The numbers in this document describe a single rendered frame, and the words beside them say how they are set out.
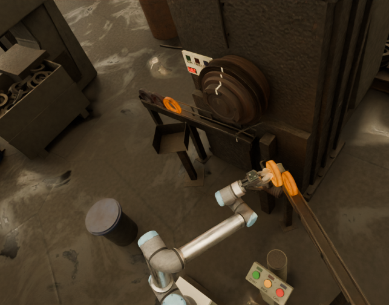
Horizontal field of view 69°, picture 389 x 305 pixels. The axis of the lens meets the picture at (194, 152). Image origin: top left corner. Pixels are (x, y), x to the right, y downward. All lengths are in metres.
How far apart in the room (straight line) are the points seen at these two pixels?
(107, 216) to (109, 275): 0.58
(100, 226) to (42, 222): 1.12
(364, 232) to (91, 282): 2.28
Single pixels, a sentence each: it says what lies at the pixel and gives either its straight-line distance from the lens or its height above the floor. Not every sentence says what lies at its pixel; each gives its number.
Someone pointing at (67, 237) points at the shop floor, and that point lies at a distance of 3.17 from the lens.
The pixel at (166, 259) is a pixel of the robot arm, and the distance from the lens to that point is 1.51.
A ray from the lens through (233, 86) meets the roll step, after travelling 1.64.
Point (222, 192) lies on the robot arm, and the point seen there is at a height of 0.89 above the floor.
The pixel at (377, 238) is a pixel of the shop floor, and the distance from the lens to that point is 2.59.
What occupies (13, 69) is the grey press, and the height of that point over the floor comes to 0.80.
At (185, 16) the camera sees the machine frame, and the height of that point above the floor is 1.50.
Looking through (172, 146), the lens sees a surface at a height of 0.60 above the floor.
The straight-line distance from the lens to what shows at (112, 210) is 2.46.
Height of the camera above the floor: 2.35
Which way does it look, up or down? 52 degrees down
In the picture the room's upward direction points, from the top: 24 degrees counter-clockwise
